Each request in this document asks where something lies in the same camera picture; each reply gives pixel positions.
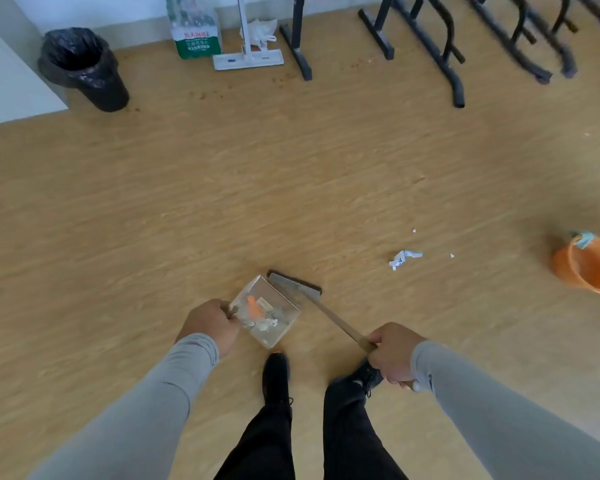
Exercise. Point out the person's left hand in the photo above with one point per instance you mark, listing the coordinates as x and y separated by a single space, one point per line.
207 327

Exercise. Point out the person's right hand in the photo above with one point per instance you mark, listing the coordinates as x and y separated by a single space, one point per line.
397 352

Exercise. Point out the orange trash wrapper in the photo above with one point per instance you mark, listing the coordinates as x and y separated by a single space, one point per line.
253 305

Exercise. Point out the clear plastic dustpan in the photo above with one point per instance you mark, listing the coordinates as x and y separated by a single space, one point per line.
280 334

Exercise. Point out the white-blue paper scrap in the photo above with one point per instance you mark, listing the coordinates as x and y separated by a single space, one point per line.
400 259

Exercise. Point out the black trash bin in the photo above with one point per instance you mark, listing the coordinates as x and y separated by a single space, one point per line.
100 89

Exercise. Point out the person's left forearm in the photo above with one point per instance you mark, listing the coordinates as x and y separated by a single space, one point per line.
135 419

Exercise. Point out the person's right leg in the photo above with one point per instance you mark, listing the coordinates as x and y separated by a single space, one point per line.
355 434

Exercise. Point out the person's leg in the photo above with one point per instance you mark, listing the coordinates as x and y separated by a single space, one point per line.
355 434
262 444

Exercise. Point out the person's left leg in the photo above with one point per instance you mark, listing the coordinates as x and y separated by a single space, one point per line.
262 444

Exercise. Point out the black right shoe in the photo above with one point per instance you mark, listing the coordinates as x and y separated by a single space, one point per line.
362 377

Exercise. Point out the black shoe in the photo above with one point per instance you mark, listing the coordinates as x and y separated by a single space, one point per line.
276 379
362 377

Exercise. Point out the black left shoe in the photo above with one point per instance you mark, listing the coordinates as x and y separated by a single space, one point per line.
276 379

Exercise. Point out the orange plastic basin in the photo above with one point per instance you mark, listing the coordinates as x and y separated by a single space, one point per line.
585 269

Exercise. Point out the teal folded cloth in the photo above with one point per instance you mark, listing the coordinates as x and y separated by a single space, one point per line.
582 239

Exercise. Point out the shrink-wrapped pack of water bottles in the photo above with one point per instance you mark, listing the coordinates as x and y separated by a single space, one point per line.
195 42

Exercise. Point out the crumpled white plastic bag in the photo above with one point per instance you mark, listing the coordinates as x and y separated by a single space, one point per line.
260 32

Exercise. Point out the grey metal filing cabinet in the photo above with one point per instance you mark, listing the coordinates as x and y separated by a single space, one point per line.
10 79

